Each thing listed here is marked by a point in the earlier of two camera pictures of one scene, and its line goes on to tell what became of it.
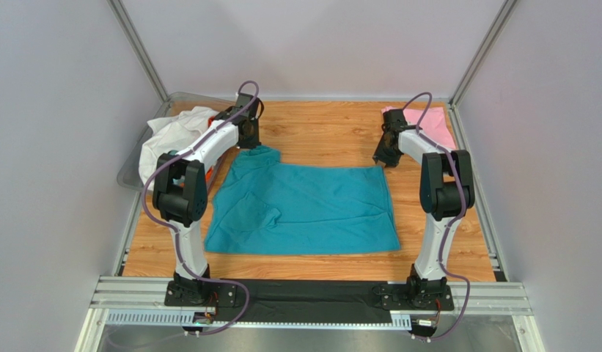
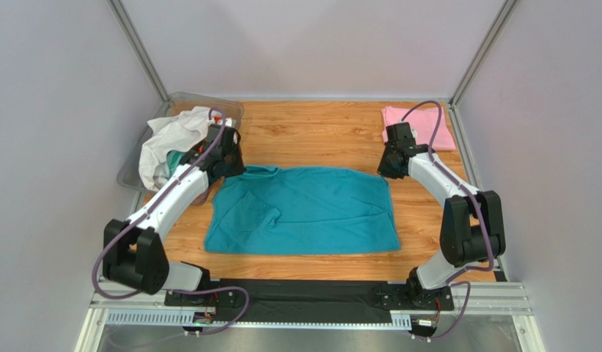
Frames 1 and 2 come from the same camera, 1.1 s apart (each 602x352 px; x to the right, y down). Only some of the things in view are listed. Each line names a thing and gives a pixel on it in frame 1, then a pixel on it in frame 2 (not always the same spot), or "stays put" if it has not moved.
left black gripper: (255, 141) -> (240, 167)
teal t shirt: (260, 205) stays put
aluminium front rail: (140, 301) stays put
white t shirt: (169, 134) stays put
